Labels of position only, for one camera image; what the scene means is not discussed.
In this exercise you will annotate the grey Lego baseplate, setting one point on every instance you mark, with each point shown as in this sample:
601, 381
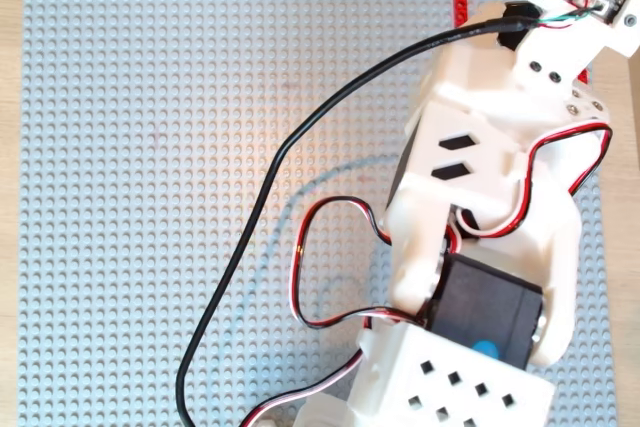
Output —
125, 197

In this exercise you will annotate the white printed robot arm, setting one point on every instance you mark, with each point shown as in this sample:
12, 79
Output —
415, 257

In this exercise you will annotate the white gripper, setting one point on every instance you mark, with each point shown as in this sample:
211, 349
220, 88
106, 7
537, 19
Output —
542, 54

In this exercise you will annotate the white camera mount with board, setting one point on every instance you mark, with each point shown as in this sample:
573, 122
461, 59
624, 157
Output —
560, 42

